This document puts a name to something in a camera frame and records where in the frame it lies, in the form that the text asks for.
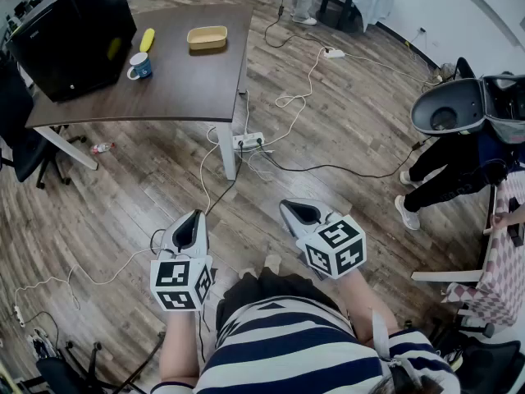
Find person's black shorts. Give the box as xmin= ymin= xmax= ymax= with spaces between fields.
xmin=215 ymin=267 xmax=349 ymax=332

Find gray shell backpack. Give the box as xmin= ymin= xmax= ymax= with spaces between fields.
xmin=409 ymin=74 xmax=525 ymax=144

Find black mesh chair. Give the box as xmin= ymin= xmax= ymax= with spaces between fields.
xmin=430 ymin=317 xmax=525 ymax=394

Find dark wooden table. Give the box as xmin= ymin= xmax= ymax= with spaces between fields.
xmin=25 ymin=2 xmax=254 ymax=182

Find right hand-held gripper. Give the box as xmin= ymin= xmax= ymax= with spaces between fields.
xmin=279 ymin=198 xmax=368 ymax=281

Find pink checkered cloth table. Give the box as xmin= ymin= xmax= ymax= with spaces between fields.
xmin=411 ymin=174 xmax=525 ymax=328

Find white cable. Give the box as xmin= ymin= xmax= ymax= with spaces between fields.
xmin=15 ymin=247 xmax=166 ymax=312
xmin=244 ymin=47 xmax=330 ymax=148

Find yellow corn cob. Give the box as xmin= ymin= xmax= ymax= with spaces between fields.
xmin=139 ymin=28 xmax=156 ymax=53

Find black frame chair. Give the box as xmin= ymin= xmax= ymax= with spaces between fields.
xmin=454 ymin=57 xmax=477 ymax=82

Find person's right shoe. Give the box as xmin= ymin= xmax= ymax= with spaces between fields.
xmin=263 ymin=254 xmax=285 ymax=275

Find tan rectangular tray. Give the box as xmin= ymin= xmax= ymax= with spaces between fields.
xmin=186 ymin=25 xmax=229 ymax=52

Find blue and white mug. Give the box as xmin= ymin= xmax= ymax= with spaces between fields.
xmin=126 ymin=52 xmax=153 ymax=81

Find black cable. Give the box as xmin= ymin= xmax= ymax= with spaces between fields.
xmin=253 ymin=136 xmax=428 ymax=180
xmin=263 ymin=0 xmax=330 ymax=52

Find person's left forearm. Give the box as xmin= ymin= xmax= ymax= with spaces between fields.
xmin=158 ymin=309 xmax=207 ymax=385

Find person's right forearm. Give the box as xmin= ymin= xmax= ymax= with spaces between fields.
xmin=339 ymin=268 xmax=399 ymax=346

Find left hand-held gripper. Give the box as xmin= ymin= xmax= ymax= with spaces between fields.
xmin=149 ymin=209 xmax=215 ymax=314

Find black office chair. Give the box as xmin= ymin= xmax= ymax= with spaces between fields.
xmin=0 ymin=59 xmax=88 ymax=190

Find person's striped shirt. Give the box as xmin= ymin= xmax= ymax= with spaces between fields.
xmin=149 ymin=295 xmax=463 ymax=394

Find black monitor screen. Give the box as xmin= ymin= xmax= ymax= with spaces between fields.
xmin=6 ymin=0 xmax=139 ymax=103

